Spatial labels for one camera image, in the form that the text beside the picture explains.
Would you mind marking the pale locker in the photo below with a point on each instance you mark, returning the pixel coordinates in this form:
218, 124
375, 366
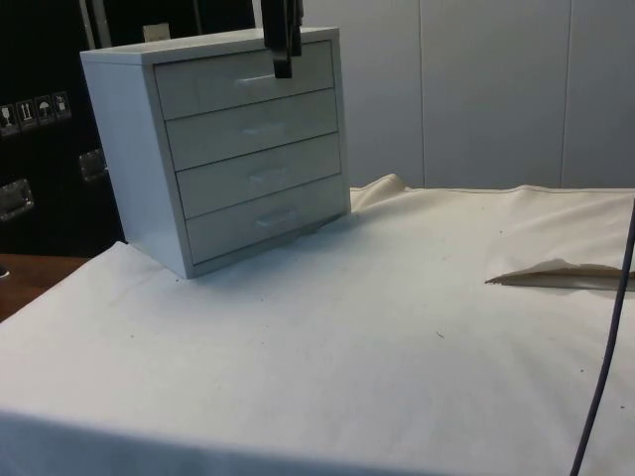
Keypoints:
602, 94

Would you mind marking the black cabinet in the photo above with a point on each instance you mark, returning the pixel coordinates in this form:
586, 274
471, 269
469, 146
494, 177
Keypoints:
44, 188

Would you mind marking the white chest of drawers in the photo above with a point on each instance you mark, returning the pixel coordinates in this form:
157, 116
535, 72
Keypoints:
119, 149

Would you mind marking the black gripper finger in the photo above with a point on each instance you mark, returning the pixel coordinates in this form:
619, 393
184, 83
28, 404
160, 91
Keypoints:
281, 44
297, 30

